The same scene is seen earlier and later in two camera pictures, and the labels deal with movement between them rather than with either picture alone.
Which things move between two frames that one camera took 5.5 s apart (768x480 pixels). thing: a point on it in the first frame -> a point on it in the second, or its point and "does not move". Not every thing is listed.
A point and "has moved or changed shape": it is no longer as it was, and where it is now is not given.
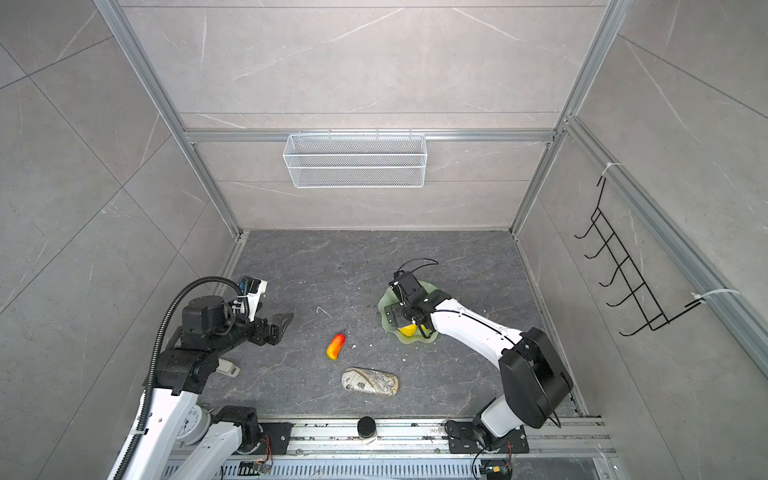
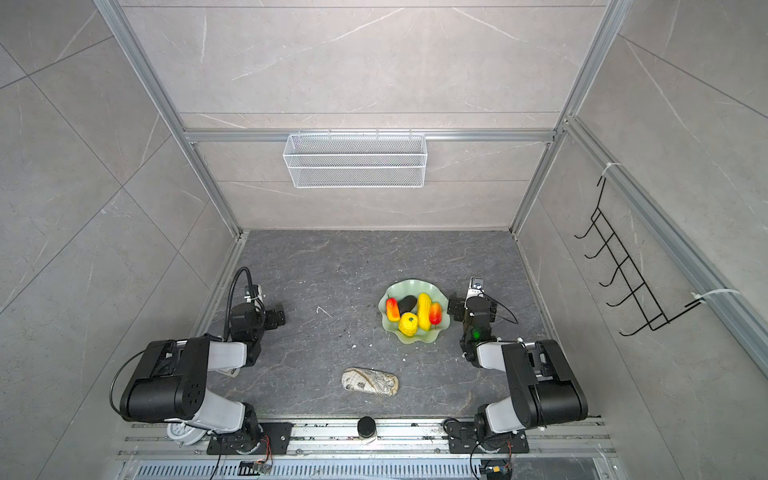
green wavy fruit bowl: x=388 y=298 does not move
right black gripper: x=395 y=317 -> x=459 y=312
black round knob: x=366 y=426 does not move
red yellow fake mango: x=335 y=345 has moved or changed shape
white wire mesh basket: x=355 y=161 does not move
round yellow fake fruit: x=409 y=329 does not move
